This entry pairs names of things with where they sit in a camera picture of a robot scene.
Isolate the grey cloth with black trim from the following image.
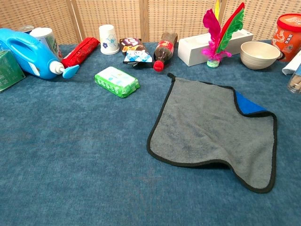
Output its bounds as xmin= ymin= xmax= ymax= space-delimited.
xmin=146 ymin=72 xmax=278 ymax=194

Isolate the green wet wipes pack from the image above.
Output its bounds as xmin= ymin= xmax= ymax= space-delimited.
xmin=94 ymin=66 xmax=141 ymax=98

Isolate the small white blue snack packet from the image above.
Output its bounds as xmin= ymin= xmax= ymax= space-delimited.
xmin=122 ymin=49 xmax=153 ymax=69

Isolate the cola bottle with red cap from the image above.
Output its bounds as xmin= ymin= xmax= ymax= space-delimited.
xmin=152 ymin=31 xmax=179 ymax=72

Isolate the brown chocolate snack bag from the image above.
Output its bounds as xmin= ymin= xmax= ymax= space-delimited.
xmin=119 ymin=37 xmax=148 ymax=56

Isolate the long white cardboard box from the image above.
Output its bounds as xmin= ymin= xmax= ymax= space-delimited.
xmin=177 ymin=29 xmax=254 ymax=67

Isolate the white flower print paper cup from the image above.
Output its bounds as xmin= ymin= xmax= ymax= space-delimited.
xmin=98 ymin=24 xmax=120 ymax=55

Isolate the blue table cloth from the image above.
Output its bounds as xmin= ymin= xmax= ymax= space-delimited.
xmin=0 ymin=40 xmax=301 ymax=226

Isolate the red biscuit packet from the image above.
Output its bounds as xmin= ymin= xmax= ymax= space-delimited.
xmin=61 ymin=37 xmax=101 ymax=69

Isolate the colourful feather shuttlecock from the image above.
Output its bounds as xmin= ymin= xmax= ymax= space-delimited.
xmin=201 ymin=0 xmax=246 ymax=69

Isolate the woven rattan folding screen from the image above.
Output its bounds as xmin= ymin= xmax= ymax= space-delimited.
xmin=0 ymin=0 xmax=301 ymax=45

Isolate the beige bowl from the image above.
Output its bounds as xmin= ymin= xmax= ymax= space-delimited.
xmin=240 ymin=41 xmax=283 ymax=70

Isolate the white cylindrical canister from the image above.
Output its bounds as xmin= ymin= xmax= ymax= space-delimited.
xmin=30 ymin=27 xmax=63 ymax=59

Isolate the blue detergent pump bottle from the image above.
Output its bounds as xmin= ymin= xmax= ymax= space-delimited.
xmin=0 ymin=28 xmax=80 ymax=80

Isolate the green transparent packet box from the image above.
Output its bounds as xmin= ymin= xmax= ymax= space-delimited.
xmin=0 ymin=49 xmax=26 ymax=93

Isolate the clear plastic snack cup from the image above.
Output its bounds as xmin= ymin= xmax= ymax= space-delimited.
xmin=286 ymin=73 xmax=301 ymax=94

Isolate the silver top drink can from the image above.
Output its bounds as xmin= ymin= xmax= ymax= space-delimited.
xmin=18 ymin=24 xmax=35 ymax=35

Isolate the white and blue snack bag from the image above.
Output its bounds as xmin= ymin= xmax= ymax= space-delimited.
xmin=281 ymin=56 xmax=301 ymax=76

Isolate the orange instant noodle tub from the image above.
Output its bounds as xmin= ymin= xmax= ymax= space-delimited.
xmin=271 ymin=13 xmax=301 ymax=62

